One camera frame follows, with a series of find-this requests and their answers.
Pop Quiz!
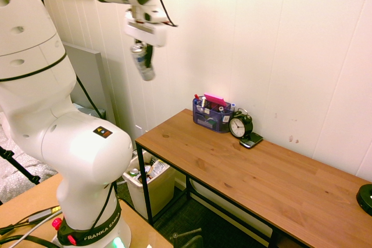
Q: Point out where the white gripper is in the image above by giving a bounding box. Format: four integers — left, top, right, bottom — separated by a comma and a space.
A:
124, 9, 170, 69

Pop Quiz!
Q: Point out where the white blue drink can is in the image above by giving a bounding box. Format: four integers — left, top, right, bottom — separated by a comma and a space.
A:
129, 42, 156, 82

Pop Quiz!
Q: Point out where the beige plastic trash bin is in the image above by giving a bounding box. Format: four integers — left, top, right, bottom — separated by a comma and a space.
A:
121, 149, 177, 220

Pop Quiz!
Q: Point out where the grey flat panel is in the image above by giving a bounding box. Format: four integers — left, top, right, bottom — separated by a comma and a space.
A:
62, 41, 117, 125

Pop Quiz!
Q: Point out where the pink sticky note pad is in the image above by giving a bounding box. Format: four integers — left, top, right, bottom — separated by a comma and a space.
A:
203, 93, 228, 109

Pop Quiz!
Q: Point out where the blue mesh desk organizer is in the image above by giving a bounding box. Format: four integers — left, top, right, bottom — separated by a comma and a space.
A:
192, 96, 235, 135

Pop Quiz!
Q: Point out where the white snack bag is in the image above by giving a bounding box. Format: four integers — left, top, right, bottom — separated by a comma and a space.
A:
146, 159, 171, 179

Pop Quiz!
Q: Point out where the black twin bell alarm clock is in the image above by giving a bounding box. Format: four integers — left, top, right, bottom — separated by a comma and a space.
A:
228, 107, 254, 139

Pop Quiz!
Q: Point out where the black mobile phone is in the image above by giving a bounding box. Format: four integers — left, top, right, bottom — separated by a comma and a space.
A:
239, 131, 264, 149

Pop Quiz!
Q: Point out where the light brown robot table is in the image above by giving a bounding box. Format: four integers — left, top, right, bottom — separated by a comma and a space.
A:
0, 173, 174, 248

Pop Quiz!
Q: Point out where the white patterned bed cover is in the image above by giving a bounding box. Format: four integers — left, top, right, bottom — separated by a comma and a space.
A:
0, 111, 59, 203

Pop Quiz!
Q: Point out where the black table clamp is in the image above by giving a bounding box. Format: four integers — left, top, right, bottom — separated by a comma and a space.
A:
169, 227, 205, 248

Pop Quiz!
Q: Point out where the black desk lamp with bulb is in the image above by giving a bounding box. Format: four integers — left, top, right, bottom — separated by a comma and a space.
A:
356, 184, 372, 217

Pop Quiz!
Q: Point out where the black camera tripod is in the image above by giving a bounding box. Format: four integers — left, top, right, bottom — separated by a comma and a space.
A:
0, 145, 42, 186

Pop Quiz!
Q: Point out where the wooden desk with black frame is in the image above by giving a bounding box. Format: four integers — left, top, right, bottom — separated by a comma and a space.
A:
134, 108, 372, 248

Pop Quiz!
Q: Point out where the cable adapter box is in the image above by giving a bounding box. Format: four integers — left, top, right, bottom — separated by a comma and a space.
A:
27, 208, 56, 223

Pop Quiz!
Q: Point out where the grey cable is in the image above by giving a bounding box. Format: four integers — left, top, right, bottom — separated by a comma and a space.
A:
0, 210, 63, 248

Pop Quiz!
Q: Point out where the black cable on table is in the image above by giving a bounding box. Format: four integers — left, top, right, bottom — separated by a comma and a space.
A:
0, 234, 62, 248

